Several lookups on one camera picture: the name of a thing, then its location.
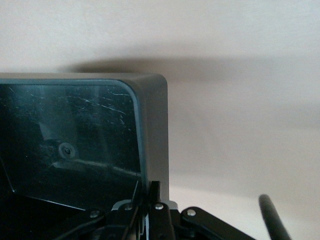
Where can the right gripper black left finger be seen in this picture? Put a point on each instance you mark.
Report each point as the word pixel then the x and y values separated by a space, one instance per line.
pixel 120 222

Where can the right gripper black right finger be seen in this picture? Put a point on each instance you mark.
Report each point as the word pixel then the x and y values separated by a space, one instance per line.
pixel 160 222

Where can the black plastic box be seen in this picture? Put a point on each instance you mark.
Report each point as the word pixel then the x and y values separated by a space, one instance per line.
pixel 75 112

